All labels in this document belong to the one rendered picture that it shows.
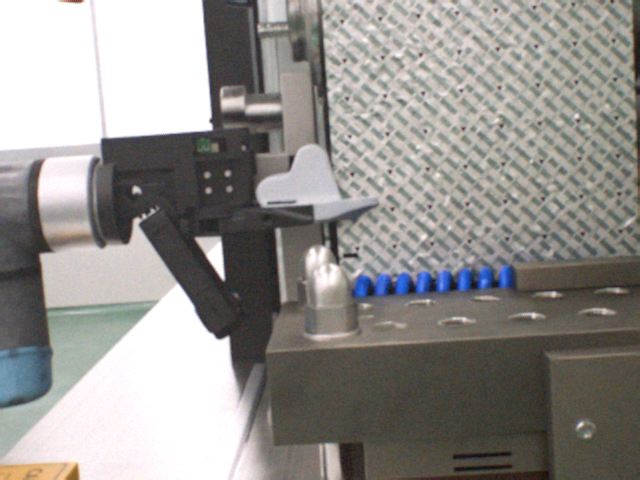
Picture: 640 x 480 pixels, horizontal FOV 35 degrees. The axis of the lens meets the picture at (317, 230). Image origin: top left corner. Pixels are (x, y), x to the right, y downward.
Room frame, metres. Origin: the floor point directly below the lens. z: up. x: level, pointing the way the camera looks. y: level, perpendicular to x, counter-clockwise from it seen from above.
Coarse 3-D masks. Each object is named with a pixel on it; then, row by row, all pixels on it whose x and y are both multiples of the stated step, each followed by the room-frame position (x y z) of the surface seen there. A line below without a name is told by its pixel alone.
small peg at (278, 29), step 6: (258, 24) 0.87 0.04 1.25; (264, 24) 0.87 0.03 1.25; (270, 24) 0.87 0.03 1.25; (276, 24) 0.87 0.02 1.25; (282, 24) 0.87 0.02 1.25; (258, 30) 0.87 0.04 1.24; (264, 30) 0.86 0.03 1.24; (270, 30) 0.86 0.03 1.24; (276, 30) 0.86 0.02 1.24; (282, 30) 0.86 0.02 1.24; (258, 36) 0.87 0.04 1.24; (264, 36) 0.87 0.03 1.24; (270, 36) 0.87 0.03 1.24; (276, 36) 0.87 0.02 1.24; (282, 36) 0.87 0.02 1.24
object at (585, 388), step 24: (552, 360) 0.57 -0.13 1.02; (576, 360) 0.56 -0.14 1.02; (600, 360) 0.56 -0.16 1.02; (624, 360) 0.56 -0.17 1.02; (552, 384) 0.56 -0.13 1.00; (576, 384) 0.56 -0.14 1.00; (600, 384) 0.56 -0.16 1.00; (624, 384) 0.56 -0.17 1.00; (552, 408) 0.57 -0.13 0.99; (576, 408) 0.56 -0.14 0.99; (600, 408) 0.56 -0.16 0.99; (624, 408) 0.56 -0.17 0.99; (552, 432) 0.57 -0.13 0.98; (576, 432) 0.56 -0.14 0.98; (600, 432) 0.56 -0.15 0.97; (624, 432) 0.56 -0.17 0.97; (552, 456) 0.57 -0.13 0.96; (576, 456) 0.56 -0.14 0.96; (600, 456) 0.56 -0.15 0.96; (624, 456) 0.56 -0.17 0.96
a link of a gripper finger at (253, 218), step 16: (256, 208) 0.76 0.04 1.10; (272, 208) 0.76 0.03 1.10; (288, 208) 0.76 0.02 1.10; (304, 208) 0.76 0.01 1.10; (208, 224) 0.77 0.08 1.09; (224, 224) 0.75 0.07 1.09; (240, 224) 0.75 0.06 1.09; (256, 224) 0.75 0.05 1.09; (272, 224) 0.75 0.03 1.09; (288, 224) 0.75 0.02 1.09; (304, 224) 0.75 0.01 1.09
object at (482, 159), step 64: (384, 64) 0.79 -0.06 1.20; (448, 64) 0.78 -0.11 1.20; (512, 64) 0.78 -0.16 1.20; (576, 64) 0.78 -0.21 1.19; (384, 128) 0.78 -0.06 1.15; (448, 128) 0.78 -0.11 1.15; (512, 128) 0.78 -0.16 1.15; (576, 128) 0.78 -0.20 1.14; (384, 192) 0.79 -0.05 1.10; (448, 192) 0.78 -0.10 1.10; (512, 192) 0.78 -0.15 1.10; (576, 192) 0.78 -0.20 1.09; (384, 256) 0.79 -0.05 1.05; (448, 256) 0.78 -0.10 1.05; (512, 256) 0.78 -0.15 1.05; (576, 256) 0.78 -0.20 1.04
